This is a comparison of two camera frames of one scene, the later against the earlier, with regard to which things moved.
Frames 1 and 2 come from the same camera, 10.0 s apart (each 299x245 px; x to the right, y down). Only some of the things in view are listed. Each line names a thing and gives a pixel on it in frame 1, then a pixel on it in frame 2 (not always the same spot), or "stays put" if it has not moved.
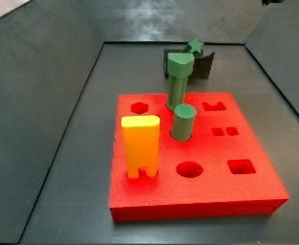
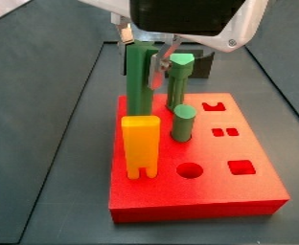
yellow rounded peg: (140, 136) stays put
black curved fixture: (201, 62) stays put
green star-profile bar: (193, 47) → (139, 55)
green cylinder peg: (183, 122) stays put
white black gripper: (267, 2) → (222, 24)
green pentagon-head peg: (180, 64) stays put
